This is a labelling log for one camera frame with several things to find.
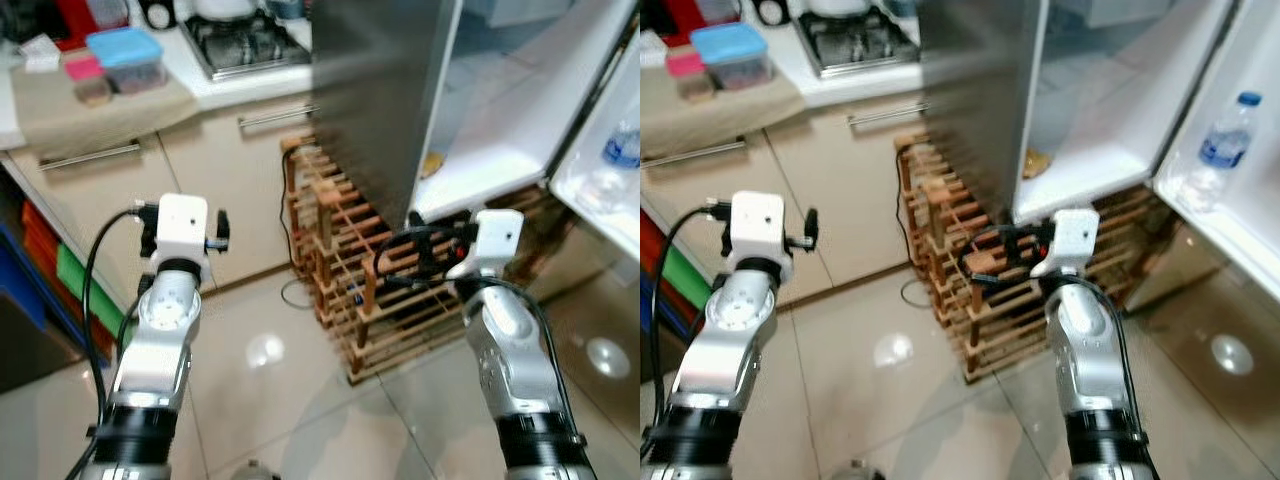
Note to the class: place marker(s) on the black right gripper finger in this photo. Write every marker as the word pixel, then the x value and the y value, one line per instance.
pixel 1010 233
pixel 1000 282
pixel 415 284
pixel 430 234

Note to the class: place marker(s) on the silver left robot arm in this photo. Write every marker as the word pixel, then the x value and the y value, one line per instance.
pixel 155 330
pixel 725 330

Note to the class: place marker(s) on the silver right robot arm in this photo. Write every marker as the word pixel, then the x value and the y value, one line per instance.
pixel 1090 350
pixel 510 350

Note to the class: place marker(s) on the white fridge door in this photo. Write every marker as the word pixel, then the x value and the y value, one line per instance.
pixel 600 226
pixel 1230 240

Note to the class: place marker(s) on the grey fridge with white interior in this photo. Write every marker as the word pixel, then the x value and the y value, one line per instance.
pixel 975 90
pixel 365 90

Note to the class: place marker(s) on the beige kitchen cabinet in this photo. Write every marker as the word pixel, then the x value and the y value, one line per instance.
pixel 230 200
pixel 840 200

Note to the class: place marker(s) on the wooden slatted rack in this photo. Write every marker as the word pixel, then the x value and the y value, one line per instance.
pixel 345 290
pixel 960 310

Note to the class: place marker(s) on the yellow snack bag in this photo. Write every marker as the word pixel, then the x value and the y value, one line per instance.
pixel 1036 165
pixel 434 165

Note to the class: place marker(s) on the green flat bin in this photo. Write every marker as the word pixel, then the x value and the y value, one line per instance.
pixel 685 278
pixel 90 290

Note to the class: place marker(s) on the beige cloth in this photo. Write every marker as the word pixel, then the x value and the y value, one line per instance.
pixel 700 120
pixel 60 120

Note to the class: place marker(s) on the orange flat bin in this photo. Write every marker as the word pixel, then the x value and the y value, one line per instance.
pixel 648 240
pixel 45 245

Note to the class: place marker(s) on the steel gas stove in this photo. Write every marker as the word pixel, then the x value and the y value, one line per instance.
pixel 250 50
pixel 860 45

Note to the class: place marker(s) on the clear water bottle blue label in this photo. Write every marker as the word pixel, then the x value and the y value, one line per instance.
pixel 620 150
pixel 1222 145

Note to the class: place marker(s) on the clear container blue lid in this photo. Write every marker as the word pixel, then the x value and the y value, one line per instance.
pixel 730 42
pixel 125 48

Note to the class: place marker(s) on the small container pink lid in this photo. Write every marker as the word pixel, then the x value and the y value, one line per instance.
pixel 686 64
pixel 83 68

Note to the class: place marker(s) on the dark grey box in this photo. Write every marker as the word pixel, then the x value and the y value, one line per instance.
pixel 30 345

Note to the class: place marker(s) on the black mug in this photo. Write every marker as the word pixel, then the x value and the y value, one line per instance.
pixel 772 10
pixel 158 12

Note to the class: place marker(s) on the white pot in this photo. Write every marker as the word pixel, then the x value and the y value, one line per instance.
pixel 843 7
pixel 228 8

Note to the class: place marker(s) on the white paper packet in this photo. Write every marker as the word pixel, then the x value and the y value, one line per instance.
pixel 650 50
pixel 42 52

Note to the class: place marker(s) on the clear plastic tub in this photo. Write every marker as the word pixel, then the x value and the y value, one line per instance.
pixel 108 12
pixel 717 10

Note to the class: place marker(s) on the red box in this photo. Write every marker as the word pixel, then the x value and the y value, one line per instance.
pixel 75 20
pixel 682 18

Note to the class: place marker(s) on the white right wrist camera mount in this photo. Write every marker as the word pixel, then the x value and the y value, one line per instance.
pixel 492 240
pixel 1070 240

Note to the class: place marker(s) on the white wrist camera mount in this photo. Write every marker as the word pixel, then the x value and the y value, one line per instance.
pixel 492 240
pixel 758 225
pixel 183 225
pixel 1070 240

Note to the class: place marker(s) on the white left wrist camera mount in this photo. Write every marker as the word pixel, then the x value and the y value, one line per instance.
pixel 183 225
pixel 758 225

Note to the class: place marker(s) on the blue shelf frame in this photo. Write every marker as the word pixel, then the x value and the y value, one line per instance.
pixel 650 310
pixel 15 250

